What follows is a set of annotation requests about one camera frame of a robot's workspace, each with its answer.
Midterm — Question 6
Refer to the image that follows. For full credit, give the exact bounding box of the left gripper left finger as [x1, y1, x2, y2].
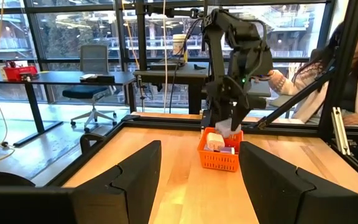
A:
[73, 140, 162, 224]

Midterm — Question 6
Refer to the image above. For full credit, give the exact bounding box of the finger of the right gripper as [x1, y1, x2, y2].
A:
[231, 104, 250, 131]
[211, 105, 229, 124]

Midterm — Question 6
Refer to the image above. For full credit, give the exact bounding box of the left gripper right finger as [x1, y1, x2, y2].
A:
[239, 141, 358, 224]

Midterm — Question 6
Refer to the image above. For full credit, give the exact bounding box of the lavender slotted adapter box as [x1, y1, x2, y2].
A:
[215, 118, 242, 139]

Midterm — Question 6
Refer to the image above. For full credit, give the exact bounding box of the pink block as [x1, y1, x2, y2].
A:
[206, 132, 226, 152]

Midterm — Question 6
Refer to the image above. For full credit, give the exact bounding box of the purple box white lid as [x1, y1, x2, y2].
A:
[219, 146, 236, 156]

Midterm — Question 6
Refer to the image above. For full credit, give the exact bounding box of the grey office chair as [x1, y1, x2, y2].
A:
[62, 44, 117, 134]

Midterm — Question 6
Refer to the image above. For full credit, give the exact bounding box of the laptop computer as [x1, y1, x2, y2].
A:
[247, 79, 291, 110]

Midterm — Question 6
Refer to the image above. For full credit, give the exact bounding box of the orange plastic basket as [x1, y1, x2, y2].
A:
[196, 126, 244, 173]

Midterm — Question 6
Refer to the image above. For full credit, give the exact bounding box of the black desk with pole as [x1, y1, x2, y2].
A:
[133, 61, 211, 115]

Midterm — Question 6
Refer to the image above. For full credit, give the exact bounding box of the white paper cup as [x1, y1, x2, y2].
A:
[172, 33, 188, 65]

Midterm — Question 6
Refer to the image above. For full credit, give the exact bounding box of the silver aluminium bar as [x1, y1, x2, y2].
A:
[331, 106, 352, 156]

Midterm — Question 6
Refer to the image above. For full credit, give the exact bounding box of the black desk tray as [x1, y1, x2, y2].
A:
[79, 73, 116, 84]

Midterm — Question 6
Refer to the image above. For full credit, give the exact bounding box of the white cylinder holder black rim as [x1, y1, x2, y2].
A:
[0, 171, 36, 188]

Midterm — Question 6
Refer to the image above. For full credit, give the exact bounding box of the long black desk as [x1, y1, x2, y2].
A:
[0, 70, 136, 147]

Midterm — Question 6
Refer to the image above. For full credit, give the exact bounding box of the red box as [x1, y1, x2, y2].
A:
[2, 60, 39, 82]

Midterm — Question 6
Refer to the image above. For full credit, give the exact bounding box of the black frame clamp handle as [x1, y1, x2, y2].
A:
[79, 133, 106, 154]

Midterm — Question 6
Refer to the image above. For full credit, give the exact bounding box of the black pole mount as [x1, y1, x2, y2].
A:
[135, 0, 204, 72]

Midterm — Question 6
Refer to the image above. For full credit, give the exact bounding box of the glass window wall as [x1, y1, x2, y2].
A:
[0, 0, 335, 106]

